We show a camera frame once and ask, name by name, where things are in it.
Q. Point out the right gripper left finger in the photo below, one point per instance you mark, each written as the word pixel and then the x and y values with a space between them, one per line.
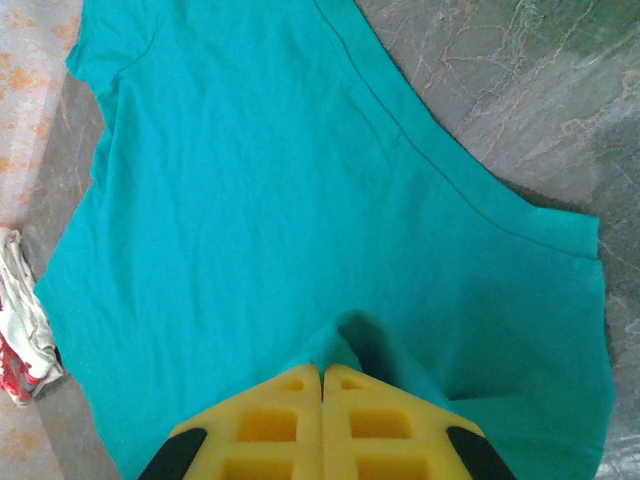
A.
pixel 280 450

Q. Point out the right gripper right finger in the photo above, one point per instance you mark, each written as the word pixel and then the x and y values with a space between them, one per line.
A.
pixel 370 450

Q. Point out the teal t-shirt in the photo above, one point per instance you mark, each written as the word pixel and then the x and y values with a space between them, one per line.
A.
pixel 250 200

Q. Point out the white t-shirt with red print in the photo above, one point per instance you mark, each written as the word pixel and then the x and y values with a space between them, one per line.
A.
pixel 20 310

